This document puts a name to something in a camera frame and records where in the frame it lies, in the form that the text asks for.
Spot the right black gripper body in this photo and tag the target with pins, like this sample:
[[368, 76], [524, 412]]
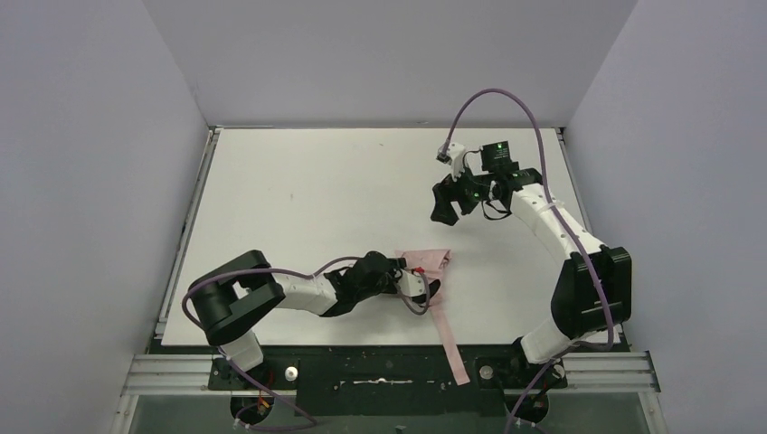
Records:
[[458, 195]]

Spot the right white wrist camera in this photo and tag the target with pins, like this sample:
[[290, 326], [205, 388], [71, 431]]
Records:
[[452, 154]]

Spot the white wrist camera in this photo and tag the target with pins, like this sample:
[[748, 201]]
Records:
[[412, 284], [452, 154]]

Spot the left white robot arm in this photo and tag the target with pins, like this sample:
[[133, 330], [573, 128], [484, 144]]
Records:
[[229, 301]]

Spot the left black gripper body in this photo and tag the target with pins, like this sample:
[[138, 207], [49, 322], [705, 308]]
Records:
[[394, 279]]

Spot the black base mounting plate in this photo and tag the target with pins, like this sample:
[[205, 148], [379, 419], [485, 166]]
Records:
[[411, 380]]

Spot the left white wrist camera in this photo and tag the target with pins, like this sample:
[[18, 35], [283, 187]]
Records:
[[412, 284]]

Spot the pink and black folding umbrella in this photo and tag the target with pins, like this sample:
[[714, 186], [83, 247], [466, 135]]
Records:
[[434, 263]]

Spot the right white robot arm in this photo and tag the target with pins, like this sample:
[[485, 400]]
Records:
[[593, 290]]

